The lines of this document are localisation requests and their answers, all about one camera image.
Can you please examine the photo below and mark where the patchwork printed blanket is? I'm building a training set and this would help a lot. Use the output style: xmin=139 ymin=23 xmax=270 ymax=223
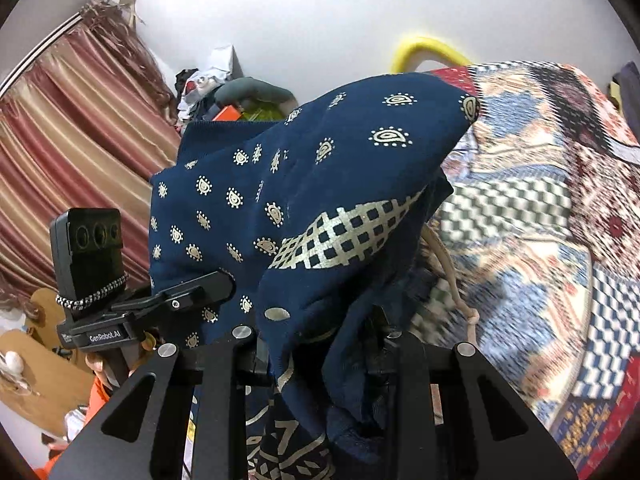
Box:
xmin=410 ymin=62 xmax=640 ymax=480

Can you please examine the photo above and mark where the red striped curtain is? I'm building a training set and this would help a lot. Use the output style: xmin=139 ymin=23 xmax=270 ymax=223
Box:
xmin=0 ymin=0 xmax=183 ymax=301

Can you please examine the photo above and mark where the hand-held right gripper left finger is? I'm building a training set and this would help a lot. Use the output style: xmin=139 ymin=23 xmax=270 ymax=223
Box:
xmin=47 ymin=326 xmax=273 ymax=480

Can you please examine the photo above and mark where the dark blue bag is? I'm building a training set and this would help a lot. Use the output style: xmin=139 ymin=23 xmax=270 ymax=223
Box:
xmin=611 ymin=60 xmax=640 ymax=117

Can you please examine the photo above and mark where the yellow curved tube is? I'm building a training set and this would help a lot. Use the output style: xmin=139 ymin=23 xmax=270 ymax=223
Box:
xmin=390 ymin=35 xmax=473 ymax=74

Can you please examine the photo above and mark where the navy patterned hoodie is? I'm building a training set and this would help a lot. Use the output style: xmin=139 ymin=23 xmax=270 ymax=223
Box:
xmin=149 ymin=72 xmax=482 ymax=480

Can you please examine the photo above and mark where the person's left hand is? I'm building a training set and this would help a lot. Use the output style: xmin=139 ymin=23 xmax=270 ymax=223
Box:
xmin=85 ymin=332 xmax=157 ymax=388

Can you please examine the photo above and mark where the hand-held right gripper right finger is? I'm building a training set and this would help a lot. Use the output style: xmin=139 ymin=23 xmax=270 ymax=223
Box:
xmin=365 ymin=305 xmax=581 ymax=480

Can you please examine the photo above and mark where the person's left forearm orange sleeve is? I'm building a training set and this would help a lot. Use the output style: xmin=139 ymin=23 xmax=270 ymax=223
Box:
xmin=39 ymin=374 xmax=112 ymax=478

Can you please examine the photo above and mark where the wooden chair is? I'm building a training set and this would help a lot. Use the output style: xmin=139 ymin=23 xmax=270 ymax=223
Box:
xmin=0 ymin=287 xmax=97 ymax=443

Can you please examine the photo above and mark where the green patterned cloth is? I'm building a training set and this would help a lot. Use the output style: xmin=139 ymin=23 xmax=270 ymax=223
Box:
xmin=244 ymin=101 xmax=282 ymax=122

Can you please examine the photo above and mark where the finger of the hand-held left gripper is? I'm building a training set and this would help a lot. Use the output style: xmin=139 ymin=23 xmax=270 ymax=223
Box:
xmin=151 ymin=270 xmax=237 ymax=312

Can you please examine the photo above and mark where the white paper bag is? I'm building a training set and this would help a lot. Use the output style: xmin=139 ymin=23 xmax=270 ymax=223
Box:
xmin=211 ymin=45 xmax=236 ymax=82

